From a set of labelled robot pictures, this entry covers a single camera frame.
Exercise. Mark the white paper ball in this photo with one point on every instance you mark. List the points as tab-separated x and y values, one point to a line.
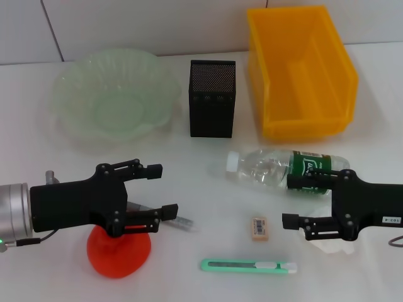
333	247

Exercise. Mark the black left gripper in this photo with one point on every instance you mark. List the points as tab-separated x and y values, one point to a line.
75	204

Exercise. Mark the beige eraser with barcode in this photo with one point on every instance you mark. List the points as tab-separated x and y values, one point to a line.
260	229

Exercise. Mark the clear green-label water bottle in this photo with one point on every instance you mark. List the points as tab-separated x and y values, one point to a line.
261	170

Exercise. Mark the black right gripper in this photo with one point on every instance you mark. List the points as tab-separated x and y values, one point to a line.
368	204

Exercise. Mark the black mesh pen holder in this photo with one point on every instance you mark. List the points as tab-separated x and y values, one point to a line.
211	116

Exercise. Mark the yellow plastic bin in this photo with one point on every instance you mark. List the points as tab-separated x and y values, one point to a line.
302	91

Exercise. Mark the pale green glass fruit plate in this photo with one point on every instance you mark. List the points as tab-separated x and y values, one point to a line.
116	104

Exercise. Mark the mint green utility knife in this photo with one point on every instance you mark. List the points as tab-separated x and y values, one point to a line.
233	266

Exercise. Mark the silver marker pen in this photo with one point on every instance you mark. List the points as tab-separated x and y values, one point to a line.
182	224

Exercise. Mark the red-orange fruit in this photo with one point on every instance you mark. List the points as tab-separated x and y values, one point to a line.
119	258

